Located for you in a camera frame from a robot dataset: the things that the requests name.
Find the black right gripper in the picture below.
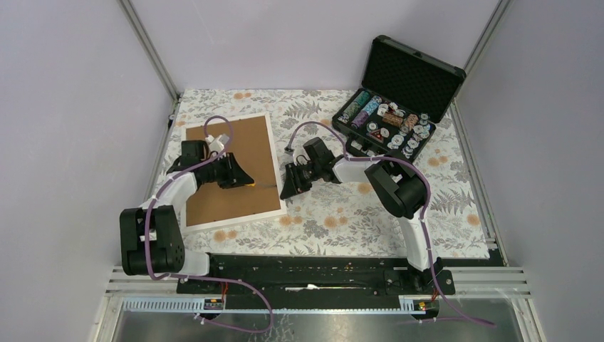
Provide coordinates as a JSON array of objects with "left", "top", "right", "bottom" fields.
[{"left": 280, "top": 162, "right": 321, "bottom": 201}]

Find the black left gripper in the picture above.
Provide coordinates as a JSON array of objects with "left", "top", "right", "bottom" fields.
[{"left": 202, "top": 152, "right": 256, "bottom": 189}]

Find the white picture frame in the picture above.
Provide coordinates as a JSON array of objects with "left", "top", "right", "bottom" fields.
[{"left": 180, "top": 112, "right": 287, "bottom": 233}]

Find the yellow handled screwdriver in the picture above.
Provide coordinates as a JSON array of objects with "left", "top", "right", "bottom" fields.
[{"left": 248, "top": 182, "right": 277, "bottom": 188}]

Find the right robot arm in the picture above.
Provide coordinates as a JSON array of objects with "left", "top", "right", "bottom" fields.
[{"left": 280, "top": 138, "right": 442, "bottom": 294}]

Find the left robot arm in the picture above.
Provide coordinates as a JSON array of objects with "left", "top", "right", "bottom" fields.
[{"left": 119, "top": 140, "right": 254, "bottom": 293}]

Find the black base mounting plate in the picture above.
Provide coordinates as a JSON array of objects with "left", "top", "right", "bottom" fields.
[{"left": 130, "top": 252, "right": 504, "bottom": 310}]

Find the black poker chip case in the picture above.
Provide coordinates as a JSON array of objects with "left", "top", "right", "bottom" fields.
[{"left": 332, "top": 35, "right": 467, "bottom": 162}]

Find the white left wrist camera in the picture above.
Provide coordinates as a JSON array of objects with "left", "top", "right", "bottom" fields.
[{"left": 205, "top": 134, "right": 230, "bottom": 154}]

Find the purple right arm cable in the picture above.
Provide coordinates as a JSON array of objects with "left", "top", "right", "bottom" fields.
[{"left": 285, "top": 121, "right": 496, "bottom": 328}]

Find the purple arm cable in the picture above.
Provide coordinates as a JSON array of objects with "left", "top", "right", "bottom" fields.
[
  {"left": 285, "top": 121, "right": 496, "bottom": 328},
  {"left": 143, "top": 115, "right": 276, "bottom": 334}
]

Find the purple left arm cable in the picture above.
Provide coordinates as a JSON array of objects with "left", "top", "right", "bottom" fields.
[{"left": 143, "top": 115, "right": 276, "bottom": 334}]

